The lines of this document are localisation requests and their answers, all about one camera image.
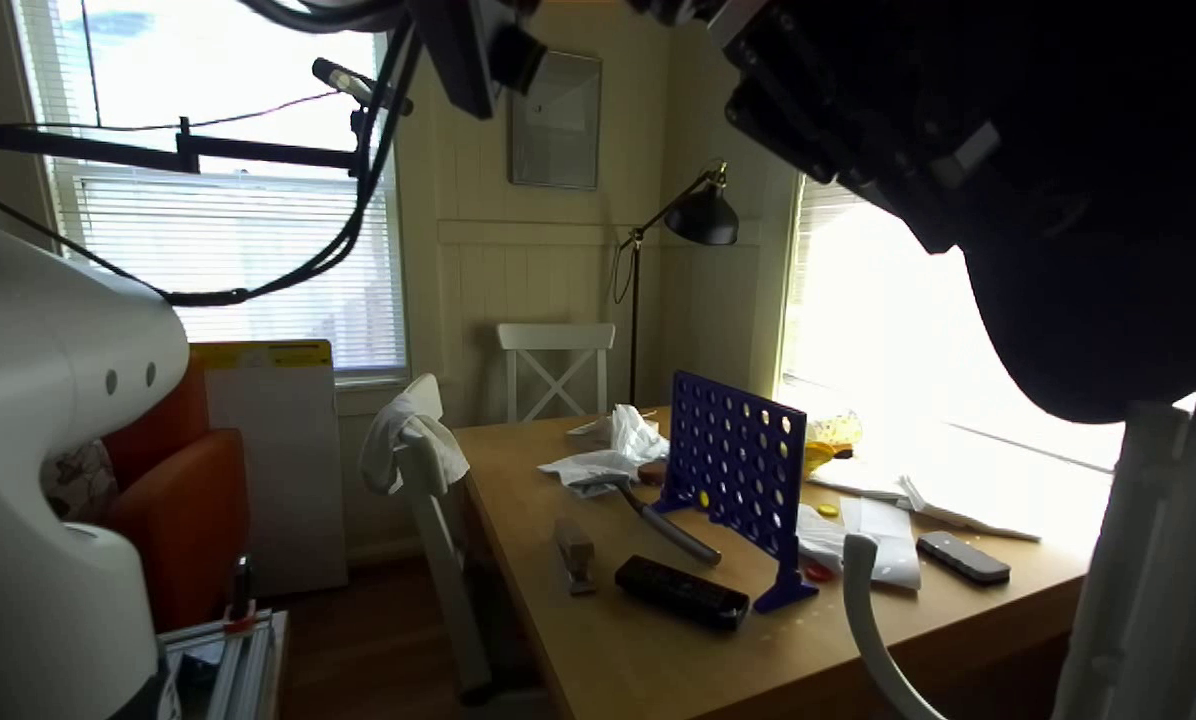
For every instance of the long grey metal tool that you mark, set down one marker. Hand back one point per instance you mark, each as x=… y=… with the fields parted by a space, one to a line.
x=670 y=527

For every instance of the patterned cushion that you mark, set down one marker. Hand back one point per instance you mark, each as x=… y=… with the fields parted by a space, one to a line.
x=82 y=479

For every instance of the white plastic bag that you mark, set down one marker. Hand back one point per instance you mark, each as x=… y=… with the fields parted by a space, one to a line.
x=617 y=454

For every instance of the white wooden chair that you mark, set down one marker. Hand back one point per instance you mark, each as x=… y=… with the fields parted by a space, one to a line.
x=556 y=338

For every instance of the white plastic utensil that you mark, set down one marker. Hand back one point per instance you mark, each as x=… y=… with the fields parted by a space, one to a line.
x=930 y=506

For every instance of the black boom-mounted camera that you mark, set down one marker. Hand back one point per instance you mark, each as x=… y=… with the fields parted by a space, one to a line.
x=355 y=83

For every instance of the black cap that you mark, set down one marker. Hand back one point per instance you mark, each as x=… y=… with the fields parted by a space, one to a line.
x=1128 y=243

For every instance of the white box of tools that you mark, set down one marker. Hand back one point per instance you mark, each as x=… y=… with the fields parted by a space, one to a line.
x=220 y=667

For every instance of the framed wall picture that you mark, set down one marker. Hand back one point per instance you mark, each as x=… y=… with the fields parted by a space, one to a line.
x=556 y=118

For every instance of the blue connect four grid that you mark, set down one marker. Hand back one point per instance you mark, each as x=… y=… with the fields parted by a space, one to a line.
x=743 y=464

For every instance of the small yellow disc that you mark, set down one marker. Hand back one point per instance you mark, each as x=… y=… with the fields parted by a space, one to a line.
x=829 y=506

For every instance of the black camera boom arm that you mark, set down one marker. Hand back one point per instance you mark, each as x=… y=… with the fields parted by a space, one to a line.
x=103 y=144

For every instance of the white draped cloth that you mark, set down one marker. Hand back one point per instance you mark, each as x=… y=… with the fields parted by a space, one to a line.
x=419 y=432

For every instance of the black floor lamp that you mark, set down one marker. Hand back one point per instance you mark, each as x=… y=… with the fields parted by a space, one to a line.
x=704 y=219

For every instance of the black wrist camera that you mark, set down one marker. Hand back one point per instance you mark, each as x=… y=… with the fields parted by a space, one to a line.
x=516 y=59

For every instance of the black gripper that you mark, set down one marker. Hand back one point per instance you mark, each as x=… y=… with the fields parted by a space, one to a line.
x=849 y=122

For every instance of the white board with yellow edge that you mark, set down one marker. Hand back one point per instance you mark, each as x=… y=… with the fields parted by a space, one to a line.
x=281 y=464

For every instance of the yellow snack bag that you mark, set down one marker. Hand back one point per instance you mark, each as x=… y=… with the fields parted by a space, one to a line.
x=833 y=440

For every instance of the orange armchair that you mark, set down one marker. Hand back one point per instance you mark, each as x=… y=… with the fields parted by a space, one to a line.
x=178 y=506

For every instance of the grey chair frame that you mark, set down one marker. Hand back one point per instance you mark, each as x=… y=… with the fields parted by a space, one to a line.
x=442 y=575

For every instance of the black remote control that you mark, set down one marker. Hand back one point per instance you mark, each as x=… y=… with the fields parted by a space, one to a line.
x=961 y=560
x=682 y=594

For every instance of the small white window blind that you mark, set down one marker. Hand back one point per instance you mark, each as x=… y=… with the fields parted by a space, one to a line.
x=236 y=253

